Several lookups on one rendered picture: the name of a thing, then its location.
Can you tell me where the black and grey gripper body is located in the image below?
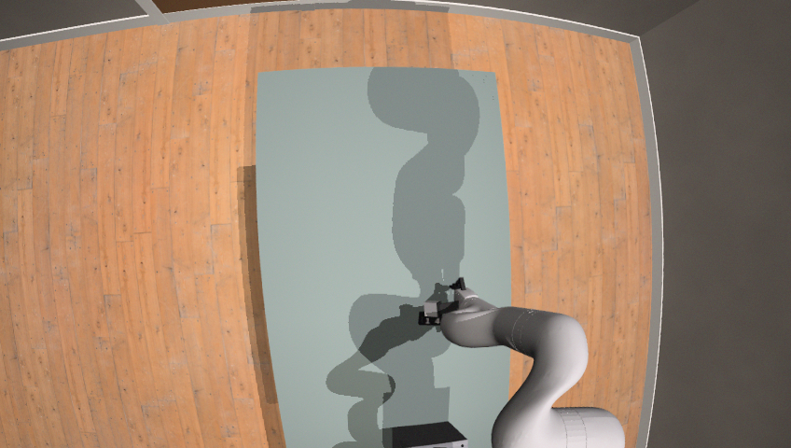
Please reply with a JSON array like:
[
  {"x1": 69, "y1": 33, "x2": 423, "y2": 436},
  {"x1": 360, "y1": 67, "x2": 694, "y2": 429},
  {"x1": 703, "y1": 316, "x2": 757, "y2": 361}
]
[{"x1": 454, "y1": 287, "x2": 478, "y2": 307}]

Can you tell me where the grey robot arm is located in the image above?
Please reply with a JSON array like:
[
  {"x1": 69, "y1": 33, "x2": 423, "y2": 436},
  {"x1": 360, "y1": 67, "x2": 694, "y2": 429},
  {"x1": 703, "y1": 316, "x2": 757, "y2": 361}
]
[{"x1": 423, "y1": 297, "x2": 625, "y2": 448}]

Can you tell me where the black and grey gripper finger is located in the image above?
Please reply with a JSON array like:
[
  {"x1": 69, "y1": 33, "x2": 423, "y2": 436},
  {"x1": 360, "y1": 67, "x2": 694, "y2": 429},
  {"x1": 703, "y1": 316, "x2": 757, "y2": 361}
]
[{"x1": 449, "y1": 277, "x2": 466, "y2": 290}]

